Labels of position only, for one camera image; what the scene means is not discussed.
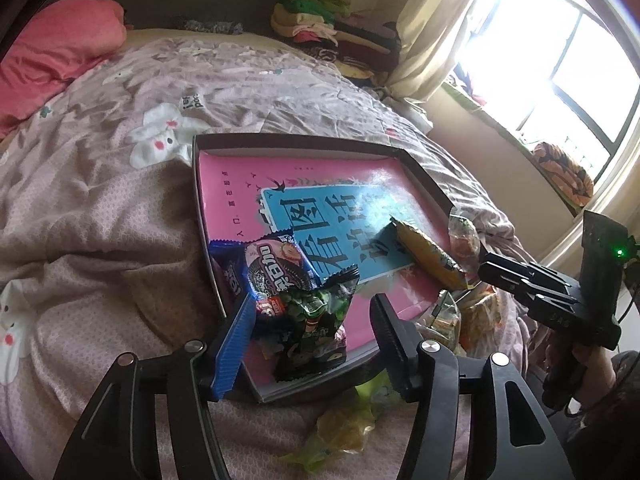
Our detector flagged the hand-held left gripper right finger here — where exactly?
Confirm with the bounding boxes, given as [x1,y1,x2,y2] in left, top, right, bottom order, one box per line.
[369,292,576,480]

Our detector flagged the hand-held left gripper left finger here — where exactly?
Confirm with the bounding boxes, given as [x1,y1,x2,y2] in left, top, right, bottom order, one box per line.
[52,290,258,480]

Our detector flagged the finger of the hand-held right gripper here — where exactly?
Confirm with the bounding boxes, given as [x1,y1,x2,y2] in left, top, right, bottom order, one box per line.
[487,253,571,288]
[476,260,541,311]

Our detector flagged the small beige cake packet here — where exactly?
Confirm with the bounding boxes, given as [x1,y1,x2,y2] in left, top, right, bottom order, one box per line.
[457,285,506,353]

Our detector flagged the clear bag of sweets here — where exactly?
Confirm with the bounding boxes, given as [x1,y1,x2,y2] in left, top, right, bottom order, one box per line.
[417,290,463,356]

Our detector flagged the orange-ended snack packet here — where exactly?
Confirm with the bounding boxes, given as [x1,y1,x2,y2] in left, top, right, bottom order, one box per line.
[447,207,483,263]

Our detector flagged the blue chocolate bar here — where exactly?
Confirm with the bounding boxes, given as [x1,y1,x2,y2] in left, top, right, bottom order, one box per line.
[209,240,251,306]

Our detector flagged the green pea snack packet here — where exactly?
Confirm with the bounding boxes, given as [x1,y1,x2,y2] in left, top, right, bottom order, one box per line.
[255,280,356,383]

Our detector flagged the long yellow snack packet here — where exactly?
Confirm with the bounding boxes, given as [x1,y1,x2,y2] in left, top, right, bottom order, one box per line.
[390,216,471,291]

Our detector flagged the shallow grey cardboard tray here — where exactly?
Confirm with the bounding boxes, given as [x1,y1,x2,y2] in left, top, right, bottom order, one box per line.
[191,132,468,403]

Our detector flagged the person's right forearm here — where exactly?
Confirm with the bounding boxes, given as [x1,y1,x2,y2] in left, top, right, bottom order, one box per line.
[565,350,640,480]

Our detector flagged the person's right hand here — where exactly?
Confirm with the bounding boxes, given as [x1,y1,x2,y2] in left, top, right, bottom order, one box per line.
[545,337,618,406]

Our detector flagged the orange patterned cloth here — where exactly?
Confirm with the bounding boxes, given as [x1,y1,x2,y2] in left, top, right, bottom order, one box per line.
[530,142,596,206]

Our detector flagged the pink and blue book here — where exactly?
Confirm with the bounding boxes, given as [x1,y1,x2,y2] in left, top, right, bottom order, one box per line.
[199,152,451,396]

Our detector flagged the lilac floral blanket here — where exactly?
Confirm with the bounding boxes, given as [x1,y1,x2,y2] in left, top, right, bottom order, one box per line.
[0,30,531,480]

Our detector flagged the clothes on windowsill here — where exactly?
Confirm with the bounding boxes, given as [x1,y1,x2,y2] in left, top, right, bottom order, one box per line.
[450,72,488,106]

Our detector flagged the window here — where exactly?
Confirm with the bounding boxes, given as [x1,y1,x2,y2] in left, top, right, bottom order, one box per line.
[450,0,640,161]

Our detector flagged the cream curtain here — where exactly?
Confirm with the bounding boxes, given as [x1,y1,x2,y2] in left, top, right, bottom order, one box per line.
[387,0,506,106]

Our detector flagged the pile of folded clothes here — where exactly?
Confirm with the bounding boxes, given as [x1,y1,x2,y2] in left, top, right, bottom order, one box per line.
[270,0,403,86]

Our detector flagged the dark patterned pillow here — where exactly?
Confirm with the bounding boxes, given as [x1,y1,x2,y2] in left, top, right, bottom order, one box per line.
[182,19,243,36]

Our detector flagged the pink quilt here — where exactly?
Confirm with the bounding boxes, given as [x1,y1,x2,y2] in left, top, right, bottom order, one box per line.
[0,0,126,136]

